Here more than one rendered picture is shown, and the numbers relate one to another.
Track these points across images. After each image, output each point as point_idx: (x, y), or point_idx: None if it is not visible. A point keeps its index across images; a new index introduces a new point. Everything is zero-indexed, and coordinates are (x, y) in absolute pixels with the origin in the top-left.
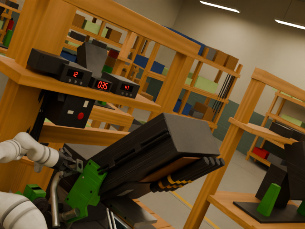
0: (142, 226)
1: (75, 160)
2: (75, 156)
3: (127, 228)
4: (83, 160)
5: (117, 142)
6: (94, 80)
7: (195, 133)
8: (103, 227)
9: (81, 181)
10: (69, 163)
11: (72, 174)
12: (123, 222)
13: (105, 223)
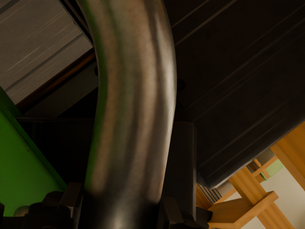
0: (51, 75)
1: (261, 80)
2: (288, 95)
3: (27, 55)
4: (226, 158)
5: None
6: None
7: None
8: (2, 5)
9: (0, 191)
10: (258, 22)
11: (173, 22)
12: (56, 41)
13: (36, 7)
